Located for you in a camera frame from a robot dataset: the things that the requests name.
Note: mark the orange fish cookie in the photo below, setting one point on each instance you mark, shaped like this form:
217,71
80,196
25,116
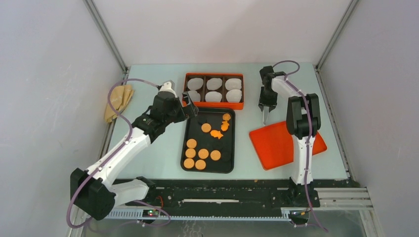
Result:
216,134
225,125

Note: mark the beige cloth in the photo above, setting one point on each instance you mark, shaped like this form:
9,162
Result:
119,98

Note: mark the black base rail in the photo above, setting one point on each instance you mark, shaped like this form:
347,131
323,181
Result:
255,199

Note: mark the black cookie tray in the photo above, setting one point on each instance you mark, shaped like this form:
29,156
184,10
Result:
226,145

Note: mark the white paper cup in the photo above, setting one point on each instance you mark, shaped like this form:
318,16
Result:
194,96
233,83
213,97
214,84
195,83
234,96

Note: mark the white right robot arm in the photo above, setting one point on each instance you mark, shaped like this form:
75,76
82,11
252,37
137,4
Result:
303,121

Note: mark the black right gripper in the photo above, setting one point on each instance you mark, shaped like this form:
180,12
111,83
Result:
271,104

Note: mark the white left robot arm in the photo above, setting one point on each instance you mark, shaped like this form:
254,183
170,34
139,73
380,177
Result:
93,190

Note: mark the orange cookie box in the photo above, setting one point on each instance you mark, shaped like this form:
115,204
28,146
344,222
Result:
203,91

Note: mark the orange box lid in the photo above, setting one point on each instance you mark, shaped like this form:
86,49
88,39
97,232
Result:
275,147

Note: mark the round orange biscuit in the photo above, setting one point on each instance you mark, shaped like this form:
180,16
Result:
215,155
188,163
206,127
200,164
203,153
191,143
190,153

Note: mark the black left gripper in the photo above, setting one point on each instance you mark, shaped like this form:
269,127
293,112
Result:
190,109

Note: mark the round orange swirl cookie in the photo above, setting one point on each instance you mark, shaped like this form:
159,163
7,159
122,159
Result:
226,117

